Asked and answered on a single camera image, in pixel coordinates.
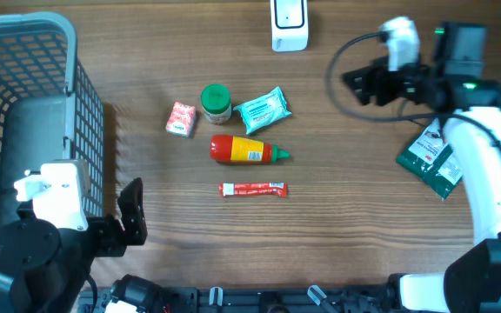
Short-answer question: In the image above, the green 3M gloves package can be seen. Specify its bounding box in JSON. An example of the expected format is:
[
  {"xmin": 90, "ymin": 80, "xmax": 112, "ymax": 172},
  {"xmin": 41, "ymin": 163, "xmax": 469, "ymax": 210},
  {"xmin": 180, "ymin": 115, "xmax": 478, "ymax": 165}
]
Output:
[{"xmin": 396, "ymin": 119, "xmax": 463, "ymax": 200}]

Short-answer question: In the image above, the mint wet wipes pack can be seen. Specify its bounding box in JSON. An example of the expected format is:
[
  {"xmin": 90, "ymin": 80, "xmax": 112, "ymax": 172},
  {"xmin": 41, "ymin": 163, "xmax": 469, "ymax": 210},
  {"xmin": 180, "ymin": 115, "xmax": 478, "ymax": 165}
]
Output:
[{"xmin": 233, "ymin": 87, "xmax": 292, "ymax": 135}]

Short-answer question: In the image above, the orange snack packet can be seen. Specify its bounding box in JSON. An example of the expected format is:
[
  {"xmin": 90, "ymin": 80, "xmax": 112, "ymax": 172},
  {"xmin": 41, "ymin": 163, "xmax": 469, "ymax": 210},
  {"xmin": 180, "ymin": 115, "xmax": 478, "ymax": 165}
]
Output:
[{"xmin": 165, "ymin": 102, "xmax": 197, "ymax": 137}]

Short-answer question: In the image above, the red sauce bottle green cap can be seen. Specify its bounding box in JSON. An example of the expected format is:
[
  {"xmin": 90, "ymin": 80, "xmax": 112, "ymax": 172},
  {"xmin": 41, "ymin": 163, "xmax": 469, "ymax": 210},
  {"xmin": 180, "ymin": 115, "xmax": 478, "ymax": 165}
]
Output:
[{"xmin": 210, "ymin": 135, "xmax": 291, "ymax": 163}]

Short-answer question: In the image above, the green lid spice jar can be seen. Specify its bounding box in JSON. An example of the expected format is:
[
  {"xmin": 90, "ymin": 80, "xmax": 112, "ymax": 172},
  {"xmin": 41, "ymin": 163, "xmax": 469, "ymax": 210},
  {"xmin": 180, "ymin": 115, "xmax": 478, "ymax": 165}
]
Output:
[{"xmin": 201, "ymin": 83, "xmax": 232, "ymax": 124}]

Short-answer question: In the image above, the red snack bar wrapper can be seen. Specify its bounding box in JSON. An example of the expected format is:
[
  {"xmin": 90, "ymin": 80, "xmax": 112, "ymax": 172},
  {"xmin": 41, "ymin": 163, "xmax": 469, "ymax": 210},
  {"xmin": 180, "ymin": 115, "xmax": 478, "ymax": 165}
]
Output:
[{"xmin": 218, "ymin": 183, "xmax": 288, "ymax": 197}]

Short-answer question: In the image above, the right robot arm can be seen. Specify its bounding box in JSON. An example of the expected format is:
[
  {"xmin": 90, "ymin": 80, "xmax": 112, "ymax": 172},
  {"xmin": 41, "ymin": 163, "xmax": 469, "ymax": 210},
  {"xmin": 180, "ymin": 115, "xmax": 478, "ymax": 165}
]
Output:
[{"xmin": 342, "ymin": 17, "xmax": 501, "ymax": 312}]

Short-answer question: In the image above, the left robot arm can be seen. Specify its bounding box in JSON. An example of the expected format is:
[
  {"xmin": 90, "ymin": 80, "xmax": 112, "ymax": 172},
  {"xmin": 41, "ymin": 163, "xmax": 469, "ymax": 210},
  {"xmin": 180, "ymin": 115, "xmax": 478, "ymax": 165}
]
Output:
[{"xmin": 0, "ymin": 178, "xmax": 148, "ymax": 313}]

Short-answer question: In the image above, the white barcode scanner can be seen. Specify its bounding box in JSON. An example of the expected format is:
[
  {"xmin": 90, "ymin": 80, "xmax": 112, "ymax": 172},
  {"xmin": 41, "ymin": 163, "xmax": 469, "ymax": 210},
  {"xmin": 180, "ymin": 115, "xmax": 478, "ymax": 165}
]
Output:
[{"xmin": 270, "ymin": 0, "xmax": 309, "ymax": 53}]

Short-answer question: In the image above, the grey plastic mesh basket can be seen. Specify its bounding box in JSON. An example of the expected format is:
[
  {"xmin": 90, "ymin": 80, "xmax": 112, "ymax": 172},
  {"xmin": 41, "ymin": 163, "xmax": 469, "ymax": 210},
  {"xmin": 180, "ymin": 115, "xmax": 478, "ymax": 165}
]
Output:
[{"xmin": 0, "ymin": 12, "xmax": 104, "ymax": 228}]

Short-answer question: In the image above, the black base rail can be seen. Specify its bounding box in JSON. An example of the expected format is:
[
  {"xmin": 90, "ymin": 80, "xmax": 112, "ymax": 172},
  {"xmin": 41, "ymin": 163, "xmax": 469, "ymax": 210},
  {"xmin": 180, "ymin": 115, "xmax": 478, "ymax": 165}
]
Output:
[{"xmin": 76, "ymin": 286, "xmax": 392, "ymax": 313}]

